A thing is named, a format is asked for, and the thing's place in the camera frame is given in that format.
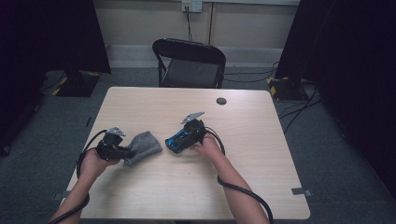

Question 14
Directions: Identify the wall cable conduit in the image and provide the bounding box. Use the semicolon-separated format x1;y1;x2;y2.
207;2;217;45

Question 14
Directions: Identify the black curtain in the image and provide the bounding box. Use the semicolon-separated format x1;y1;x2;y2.
274;0;396;200
0;0;112;157

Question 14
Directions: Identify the white wall socket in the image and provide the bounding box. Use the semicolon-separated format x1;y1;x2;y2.
181;0;204;13

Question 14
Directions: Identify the blue toy car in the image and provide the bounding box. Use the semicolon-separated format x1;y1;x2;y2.
164;129;204;154

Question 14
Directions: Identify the black floor cable bundle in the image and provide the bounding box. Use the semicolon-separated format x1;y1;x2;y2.
278;85;323;134

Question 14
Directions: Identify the hand-held gripper cable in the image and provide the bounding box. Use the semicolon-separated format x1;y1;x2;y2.
205;126;275;224
46;130;108;224

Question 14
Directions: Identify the black folding chair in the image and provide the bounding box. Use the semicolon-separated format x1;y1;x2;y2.
151;37;227;90

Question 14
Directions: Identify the right hand-held gripper cable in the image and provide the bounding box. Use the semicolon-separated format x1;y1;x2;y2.
205;126;275;224

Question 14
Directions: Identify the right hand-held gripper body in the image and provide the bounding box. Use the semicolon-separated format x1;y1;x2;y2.
180;111;208;145

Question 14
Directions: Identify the black yellow-striped stand base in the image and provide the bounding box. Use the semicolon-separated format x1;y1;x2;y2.
51;70;102;98
265;76;311;102

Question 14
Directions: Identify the person's left hand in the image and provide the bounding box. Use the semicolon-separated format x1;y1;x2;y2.
78;148;120;180

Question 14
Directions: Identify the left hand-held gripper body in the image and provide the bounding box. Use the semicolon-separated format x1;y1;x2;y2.
95;126;127;161

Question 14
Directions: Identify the left hand-held gripper cable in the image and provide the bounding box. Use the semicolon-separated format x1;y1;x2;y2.
46;130;108;224

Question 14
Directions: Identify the black wall socket cable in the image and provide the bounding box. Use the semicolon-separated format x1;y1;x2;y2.
185;7;193;42

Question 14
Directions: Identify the person's right hand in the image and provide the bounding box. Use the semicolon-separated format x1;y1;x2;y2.
190;133;223;162

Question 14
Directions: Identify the grey terry cloth pouch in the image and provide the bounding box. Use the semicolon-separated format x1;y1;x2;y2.
123;131;163;167

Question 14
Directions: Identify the grey tape mark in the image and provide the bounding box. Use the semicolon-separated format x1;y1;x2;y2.
290;187;313;198
52;189;78;201

